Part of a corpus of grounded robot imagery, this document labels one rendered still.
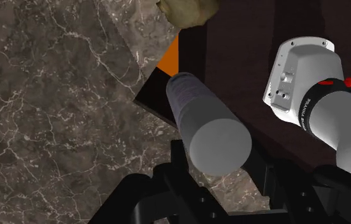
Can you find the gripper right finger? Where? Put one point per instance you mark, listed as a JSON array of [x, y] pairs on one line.
[[318, 198]]

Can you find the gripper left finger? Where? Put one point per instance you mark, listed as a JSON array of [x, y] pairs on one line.
[[162, 198]]

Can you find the grey cylindrical bottle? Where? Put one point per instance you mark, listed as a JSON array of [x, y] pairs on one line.
[[212, 139]]

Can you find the olive lumpy object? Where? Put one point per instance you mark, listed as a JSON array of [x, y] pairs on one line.
[[187, 12]]

